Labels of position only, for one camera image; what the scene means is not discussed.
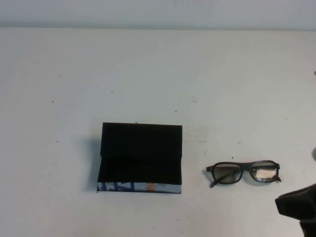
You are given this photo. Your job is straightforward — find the black frame glasses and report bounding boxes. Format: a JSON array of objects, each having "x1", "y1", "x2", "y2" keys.
[{"x1": 205, "y1": 160, "x2": 282, "y2": 188}]

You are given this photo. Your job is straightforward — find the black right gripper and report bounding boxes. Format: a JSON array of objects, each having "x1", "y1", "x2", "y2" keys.
[{"x1": 275, "y1": 183, "x2": 316, "y2": 237}]

